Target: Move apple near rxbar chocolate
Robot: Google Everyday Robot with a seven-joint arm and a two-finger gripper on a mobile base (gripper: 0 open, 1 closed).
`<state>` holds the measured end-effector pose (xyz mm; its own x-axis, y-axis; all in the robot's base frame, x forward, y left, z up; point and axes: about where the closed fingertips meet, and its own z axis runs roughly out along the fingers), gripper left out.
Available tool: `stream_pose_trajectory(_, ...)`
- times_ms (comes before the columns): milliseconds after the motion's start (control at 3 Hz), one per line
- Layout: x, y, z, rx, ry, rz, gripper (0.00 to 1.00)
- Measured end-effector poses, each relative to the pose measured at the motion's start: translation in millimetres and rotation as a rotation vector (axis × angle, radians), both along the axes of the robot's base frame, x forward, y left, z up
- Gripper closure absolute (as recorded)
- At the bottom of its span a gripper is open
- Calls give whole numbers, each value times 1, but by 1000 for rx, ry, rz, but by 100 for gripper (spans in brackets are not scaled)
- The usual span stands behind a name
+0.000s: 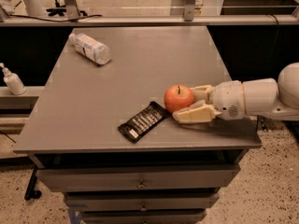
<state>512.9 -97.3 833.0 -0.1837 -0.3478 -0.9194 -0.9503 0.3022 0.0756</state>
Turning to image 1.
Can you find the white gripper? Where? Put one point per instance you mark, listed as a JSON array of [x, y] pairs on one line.
[[227, 99]]

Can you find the red apple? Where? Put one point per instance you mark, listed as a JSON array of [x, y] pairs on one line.
[[178, 97]]

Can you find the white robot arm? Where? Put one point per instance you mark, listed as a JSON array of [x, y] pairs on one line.
[[271, 98]]

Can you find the black rxbar chocolate wrapper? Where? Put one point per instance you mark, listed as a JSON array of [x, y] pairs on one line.
[[143, 122]]

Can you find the top grey drawer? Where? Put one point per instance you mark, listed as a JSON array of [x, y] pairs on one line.
[[139, 178]]

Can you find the grey drawer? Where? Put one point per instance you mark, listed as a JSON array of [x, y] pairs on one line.
[[191, 216], [141, 202], [139, 178]]

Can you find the grey drawer cabinet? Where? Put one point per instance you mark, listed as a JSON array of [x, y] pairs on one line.
[[100, 135]]

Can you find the clear plastic water bottle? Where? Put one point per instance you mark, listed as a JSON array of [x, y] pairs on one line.
[[91, 48]]

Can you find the bottom grey drawer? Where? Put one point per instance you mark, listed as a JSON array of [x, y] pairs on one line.
[[191, 216]]

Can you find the middle grey drawer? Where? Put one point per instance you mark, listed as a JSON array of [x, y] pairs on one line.
[[141, 202]]

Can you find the white pump dispenser bottle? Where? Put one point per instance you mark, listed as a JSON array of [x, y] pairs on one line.
[[13, 81]]

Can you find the grey metal frame post right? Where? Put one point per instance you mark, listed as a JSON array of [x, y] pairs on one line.
[[189, 6]]

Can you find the grey metal frame post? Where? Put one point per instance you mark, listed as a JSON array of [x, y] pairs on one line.
[[72, 9], [189, 6]]

